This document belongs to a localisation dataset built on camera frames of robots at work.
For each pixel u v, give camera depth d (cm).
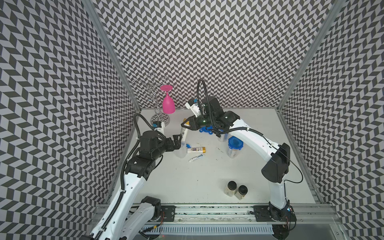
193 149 93
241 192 72
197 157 91
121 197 42
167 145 64
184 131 73
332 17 70
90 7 72
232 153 87
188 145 98
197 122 67
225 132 55
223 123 57
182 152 90
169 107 91
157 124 63
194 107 68
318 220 72
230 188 71
